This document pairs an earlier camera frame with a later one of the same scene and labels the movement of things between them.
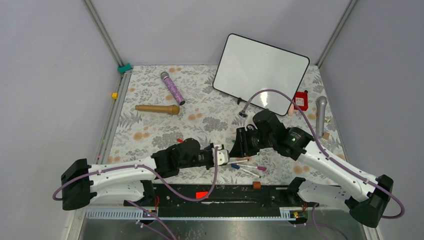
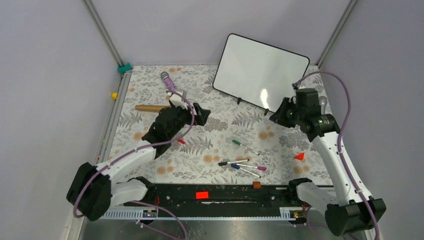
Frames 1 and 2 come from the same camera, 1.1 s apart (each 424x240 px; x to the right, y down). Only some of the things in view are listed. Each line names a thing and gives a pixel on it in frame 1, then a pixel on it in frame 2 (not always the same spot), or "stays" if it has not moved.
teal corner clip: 122,69 stays
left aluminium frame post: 90,8 stays
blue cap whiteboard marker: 237,166 stays
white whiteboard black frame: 246,66 stays
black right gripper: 241,147 to 278,117
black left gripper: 209,147 to 202,115
